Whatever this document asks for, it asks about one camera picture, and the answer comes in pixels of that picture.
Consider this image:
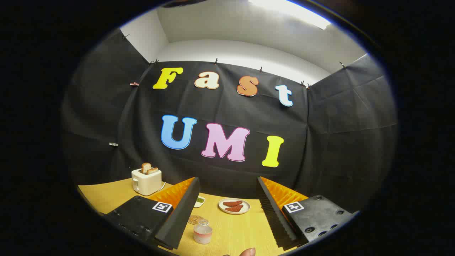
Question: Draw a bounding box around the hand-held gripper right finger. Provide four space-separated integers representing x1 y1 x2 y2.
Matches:
256 176 359 250

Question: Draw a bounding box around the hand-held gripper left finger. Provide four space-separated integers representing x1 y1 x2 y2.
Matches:
102 177 201 250

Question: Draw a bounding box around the clear juice bottle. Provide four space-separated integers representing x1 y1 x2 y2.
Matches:
194 219 213 245

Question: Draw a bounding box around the round white plate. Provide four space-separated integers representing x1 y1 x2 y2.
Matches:
218 198 251 215

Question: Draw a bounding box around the wooden table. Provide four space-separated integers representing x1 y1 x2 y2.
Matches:
77 178 310 256

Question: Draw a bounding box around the cream toaster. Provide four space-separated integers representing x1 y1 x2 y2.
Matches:
131 168 162 196

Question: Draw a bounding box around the black backdrop cloth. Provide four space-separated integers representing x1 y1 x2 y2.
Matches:
60 28 398 214

